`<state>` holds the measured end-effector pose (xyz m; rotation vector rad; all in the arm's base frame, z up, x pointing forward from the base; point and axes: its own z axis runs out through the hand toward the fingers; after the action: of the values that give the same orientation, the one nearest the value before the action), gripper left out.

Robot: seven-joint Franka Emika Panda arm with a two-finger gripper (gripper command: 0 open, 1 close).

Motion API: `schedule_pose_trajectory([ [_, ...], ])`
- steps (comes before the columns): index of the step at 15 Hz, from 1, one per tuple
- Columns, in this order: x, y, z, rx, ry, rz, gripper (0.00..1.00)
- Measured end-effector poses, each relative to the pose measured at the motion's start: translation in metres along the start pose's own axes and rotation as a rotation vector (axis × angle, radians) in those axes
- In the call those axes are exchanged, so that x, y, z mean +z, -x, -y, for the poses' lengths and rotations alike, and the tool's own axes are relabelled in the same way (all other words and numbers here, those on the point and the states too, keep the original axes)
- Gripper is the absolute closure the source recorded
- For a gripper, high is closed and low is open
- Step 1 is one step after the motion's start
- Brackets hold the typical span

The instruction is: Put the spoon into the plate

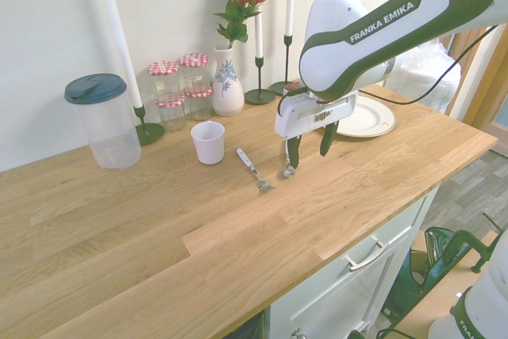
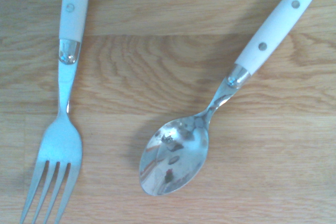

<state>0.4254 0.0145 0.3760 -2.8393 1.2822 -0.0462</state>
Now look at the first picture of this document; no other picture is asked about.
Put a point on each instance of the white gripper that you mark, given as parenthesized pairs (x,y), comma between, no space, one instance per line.
(305,116)

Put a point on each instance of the white gold-rimmed plate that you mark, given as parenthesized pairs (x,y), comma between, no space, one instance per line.
(369,116)

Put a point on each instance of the dark green candle holder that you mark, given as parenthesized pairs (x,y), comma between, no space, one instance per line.
(279,88)
(148,132)
(260,96)

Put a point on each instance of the white vase blue flower print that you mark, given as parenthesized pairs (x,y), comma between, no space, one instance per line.
(227,93)

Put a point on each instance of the white plastic cup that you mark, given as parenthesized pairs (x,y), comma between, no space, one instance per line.
(208,144)

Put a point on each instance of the glass jar red checked lid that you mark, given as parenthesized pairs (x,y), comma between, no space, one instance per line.
(171,112)
(194,71)
(162,77)
(199,105)

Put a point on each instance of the clear plastic wrap bundle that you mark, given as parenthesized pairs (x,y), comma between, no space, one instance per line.
(420,69)

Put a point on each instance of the white kitchen cabinet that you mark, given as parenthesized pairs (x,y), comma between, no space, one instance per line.
(337,295)

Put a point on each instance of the green shopping bag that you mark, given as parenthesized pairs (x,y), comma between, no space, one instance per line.
(409,283)

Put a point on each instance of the green metal clamp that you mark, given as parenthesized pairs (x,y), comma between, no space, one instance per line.
(460,241)

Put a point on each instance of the small metal cabinet knob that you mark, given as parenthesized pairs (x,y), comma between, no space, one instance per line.
(297,333)

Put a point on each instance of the clear jug with teal lid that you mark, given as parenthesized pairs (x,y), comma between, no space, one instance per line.
(107,124)

